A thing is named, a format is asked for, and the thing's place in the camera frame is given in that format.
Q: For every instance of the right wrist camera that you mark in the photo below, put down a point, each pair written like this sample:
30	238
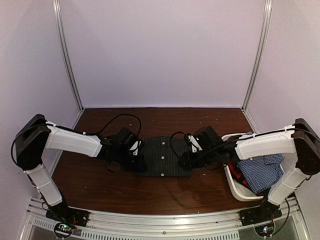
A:
195	147

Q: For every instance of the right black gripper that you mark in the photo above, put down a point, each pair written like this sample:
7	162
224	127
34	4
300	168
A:
189	162

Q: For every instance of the left led circuit board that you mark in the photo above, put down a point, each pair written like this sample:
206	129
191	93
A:
62	230

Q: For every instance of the left aluminium frame post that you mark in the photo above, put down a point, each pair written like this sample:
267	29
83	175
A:
65	53

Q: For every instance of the right aluminium frame post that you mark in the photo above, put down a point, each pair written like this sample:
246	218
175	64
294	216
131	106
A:
264	31

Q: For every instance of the right led circuit board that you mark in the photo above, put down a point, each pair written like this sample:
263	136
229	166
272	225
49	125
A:
264	231

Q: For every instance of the front aluminium rail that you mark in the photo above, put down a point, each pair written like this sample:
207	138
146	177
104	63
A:
220	225

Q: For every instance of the white plastic bin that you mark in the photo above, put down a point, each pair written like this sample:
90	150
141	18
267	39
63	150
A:
237	192

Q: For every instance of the red black plaid shirt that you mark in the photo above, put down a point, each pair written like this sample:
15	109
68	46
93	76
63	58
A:
236	175

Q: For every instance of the led circuit board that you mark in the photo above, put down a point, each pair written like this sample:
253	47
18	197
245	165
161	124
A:
264	231
62	230

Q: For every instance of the blue checked long sleeve shirt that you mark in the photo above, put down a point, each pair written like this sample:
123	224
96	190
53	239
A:
262	172

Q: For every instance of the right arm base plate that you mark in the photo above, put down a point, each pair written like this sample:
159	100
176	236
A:
257	215

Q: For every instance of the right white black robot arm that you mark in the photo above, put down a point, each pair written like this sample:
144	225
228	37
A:
298	138

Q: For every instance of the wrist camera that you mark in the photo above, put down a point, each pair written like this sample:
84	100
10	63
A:
195	147
136	146

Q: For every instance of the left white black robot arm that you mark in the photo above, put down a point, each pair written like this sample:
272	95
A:
39	134

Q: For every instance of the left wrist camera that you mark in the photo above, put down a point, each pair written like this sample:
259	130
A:
136	146

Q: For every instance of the aluminium frame post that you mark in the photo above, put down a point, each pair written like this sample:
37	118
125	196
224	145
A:
65	53
264	31

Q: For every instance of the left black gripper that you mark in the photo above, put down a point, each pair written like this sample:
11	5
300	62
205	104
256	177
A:
138	167

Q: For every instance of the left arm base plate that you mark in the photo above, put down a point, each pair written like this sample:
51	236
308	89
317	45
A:
75	216

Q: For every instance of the black pinstriped long sleeve shirt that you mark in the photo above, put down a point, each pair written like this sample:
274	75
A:
160	160

